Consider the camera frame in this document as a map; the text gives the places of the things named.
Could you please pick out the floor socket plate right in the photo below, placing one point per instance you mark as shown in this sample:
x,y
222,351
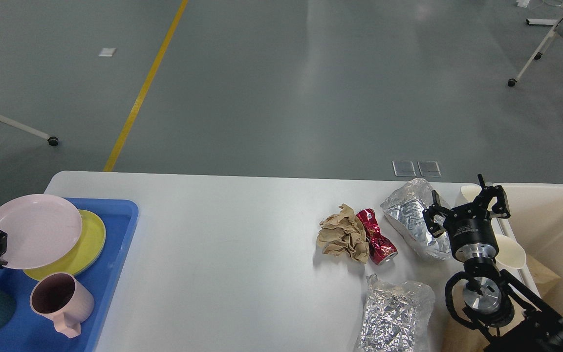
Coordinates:
x,y
429,168

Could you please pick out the floor socket plate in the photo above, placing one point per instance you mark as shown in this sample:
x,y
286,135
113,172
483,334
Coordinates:
x,y
429,168
404,168

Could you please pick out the silver foil bag lower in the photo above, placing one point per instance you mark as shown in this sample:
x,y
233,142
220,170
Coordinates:
x,y
395,317

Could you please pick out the yellow plate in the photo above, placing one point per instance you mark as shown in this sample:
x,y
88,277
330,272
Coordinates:
x,y
83,255

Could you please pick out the silver foil bag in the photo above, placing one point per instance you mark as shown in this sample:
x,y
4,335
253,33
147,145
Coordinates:
x,y
395,317
403,208

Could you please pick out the silver foil bag upper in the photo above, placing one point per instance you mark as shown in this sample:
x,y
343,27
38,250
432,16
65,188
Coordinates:
x,y
403,208

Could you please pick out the floor socket plate left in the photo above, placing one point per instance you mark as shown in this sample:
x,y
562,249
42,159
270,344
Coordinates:
x,y
404,168

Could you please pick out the cream paper cup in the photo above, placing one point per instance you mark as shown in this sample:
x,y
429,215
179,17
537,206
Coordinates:
x,y
467,194
511,255

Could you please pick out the crumpled brown paper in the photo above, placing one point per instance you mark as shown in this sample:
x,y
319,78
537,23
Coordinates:
x,y
344,234

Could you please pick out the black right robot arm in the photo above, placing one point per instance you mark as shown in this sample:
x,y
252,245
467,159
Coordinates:
x,y
483,297

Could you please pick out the crushed red can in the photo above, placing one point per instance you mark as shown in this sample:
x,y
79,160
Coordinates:
x,y
381,249

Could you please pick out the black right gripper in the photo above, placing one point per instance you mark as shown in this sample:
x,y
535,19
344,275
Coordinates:
x,y
469,228

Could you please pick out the cream paper cup upper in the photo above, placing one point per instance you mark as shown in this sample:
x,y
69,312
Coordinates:
x,y
467,194

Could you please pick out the pink plate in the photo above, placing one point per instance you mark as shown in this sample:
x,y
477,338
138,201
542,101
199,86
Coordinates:
x,y
40,230

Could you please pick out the cream paper cup lower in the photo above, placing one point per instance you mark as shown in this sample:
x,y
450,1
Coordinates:
x,y
511,255

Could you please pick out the blue plastic tray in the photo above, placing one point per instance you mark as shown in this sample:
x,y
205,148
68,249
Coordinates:
x,y
30,332

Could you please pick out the pink ribbed mug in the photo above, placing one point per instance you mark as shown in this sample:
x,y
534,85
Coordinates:
x,y
62,299

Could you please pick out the beige waste bin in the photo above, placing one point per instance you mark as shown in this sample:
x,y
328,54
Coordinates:
x,y
536,223

